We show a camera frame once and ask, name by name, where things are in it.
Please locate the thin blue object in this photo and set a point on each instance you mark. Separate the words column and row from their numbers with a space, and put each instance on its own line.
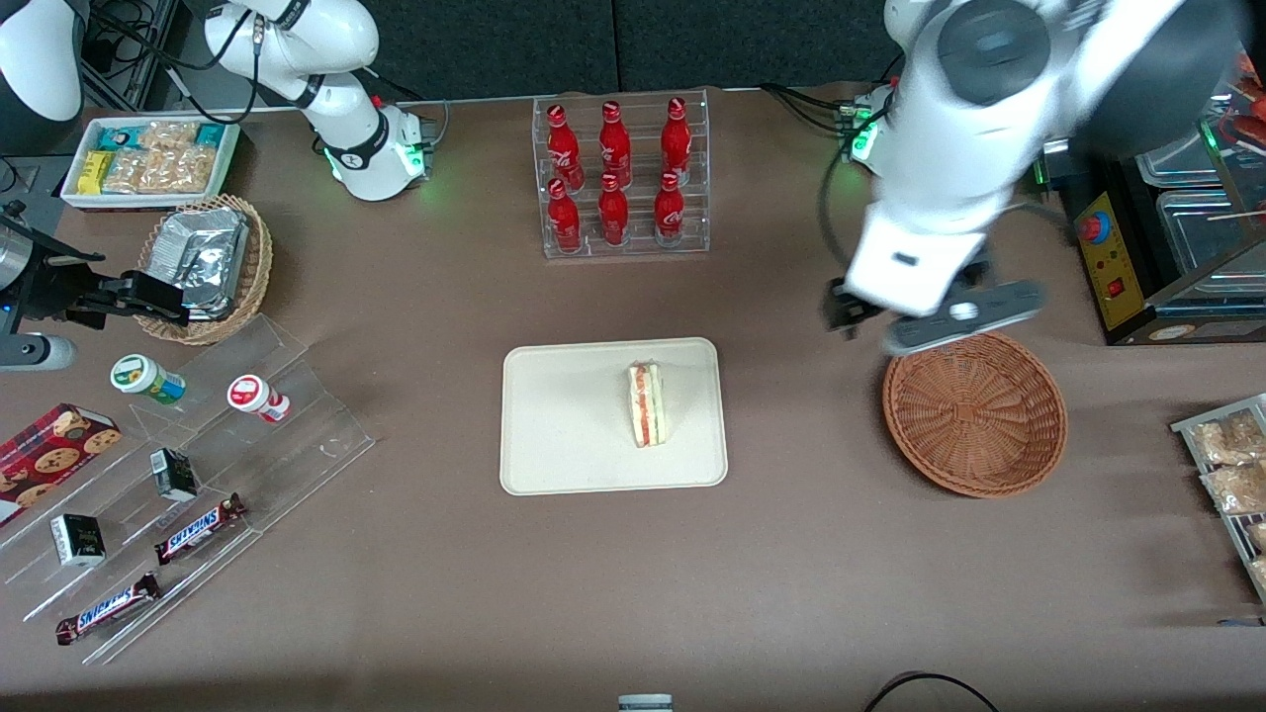
column 1241, row 622

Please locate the clear acrylic bottle rack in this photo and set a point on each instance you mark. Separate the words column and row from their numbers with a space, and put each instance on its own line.
column 638, row 247

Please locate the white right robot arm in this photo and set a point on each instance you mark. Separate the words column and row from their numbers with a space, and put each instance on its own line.
column 297, row 40

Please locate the small black box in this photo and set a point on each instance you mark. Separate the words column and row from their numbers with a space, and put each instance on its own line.
column 77, row 540
column 174, row 475

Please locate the clear acrylic stepped display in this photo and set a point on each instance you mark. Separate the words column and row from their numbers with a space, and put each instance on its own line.
column 297, row 455

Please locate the light wicker basket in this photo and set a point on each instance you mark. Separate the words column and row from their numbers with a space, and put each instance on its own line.
column 255, row 267

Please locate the steel warmer pan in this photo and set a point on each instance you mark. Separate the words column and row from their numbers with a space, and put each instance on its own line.
column 1177, row 163
column 1202, row 237

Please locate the yellow snack packet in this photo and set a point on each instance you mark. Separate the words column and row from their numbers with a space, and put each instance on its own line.
column 95, row 171

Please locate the triangular sandwich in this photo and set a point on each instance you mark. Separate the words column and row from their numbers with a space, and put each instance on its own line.
column 649, row 405

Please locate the white snack tray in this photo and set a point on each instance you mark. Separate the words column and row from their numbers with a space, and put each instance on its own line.
column 74, row 193

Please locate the clear bag of pastry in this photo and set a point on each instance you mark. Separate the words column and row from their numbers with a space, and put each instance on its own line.
column 1236, row 489
column 1226, row 438
column 1259, row 574
column 1258, row 536

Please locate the aluminium frame rail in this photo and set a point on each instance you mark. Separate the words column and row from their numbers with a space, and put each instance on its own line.
column 148, row 49

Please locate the small grey device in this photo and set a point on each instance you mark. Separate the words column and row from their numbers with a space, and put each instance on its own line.
column 645, row 704

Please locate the clear bag of crackers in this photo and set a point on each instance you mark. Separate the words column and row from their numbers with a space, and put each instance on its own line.
column 168, row 136
column 127, row 170
column 178, row 170

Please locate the teal snack packet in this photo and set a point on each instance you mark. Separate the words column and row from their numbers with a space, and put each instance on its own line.
column 115, row 138
column 209, row 134

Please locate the metal tray of pastries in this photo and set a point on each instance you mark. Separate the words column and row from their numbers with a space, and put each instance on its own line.
column 1187, row 425

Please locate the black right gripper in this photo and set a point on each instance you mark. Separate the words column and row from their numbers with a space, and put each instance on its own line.
column 51, row 284

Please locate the red lid cup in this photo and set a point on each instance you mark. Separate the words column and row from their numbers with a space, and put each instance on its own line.
column 252, row 396

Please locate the red cola bottle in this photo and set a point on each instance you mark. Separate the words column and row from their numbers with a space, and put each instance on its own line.
column 564, row 148
column 677, row 143
column 670, row 213
column 615, row 146
column 564, row 220
column 613, row 216

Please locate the black food warmer machine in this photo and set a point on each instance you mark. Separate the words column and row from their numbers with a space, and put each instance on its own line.
column 1118, row 287

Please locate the green lid cup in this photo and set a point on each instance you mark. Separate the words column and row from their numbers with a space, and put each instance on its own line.
column 143, row 377

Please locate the dark fabric partition panel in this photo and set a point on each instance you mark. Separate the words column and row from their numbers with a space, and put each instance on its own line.
column 495, row 44
column 752, row 40

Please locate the cream rectangular tray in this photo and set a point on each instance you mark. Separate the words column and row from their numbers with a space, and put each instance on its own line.
column 564, row 415

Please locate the silver foil pack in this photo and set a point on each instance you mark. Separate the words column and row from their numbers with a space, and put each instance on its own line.
column 198, row 257

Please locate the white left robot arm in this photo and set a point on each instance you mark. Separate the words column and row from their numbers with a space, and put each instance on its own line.
column 969, row 129

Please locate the snickers bar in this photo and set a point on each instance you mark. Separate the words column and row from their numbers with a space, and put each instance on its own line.
column 107, row 608
column 198, row 530

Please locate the red cookie box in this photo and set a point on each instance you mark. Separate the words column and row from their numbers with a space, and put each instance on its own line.
column 49, row 460

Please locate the orange fried food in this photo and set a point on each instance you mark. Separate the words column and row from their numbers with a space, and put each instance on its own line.
column 1251, row 109

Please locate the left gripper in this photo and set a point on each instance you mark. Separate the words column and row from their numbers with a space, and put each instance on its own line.
column 844, row 309

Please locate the round brown wicker basket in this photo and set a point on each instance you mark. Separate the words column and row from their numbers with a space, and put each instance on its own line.
column 974, row 420

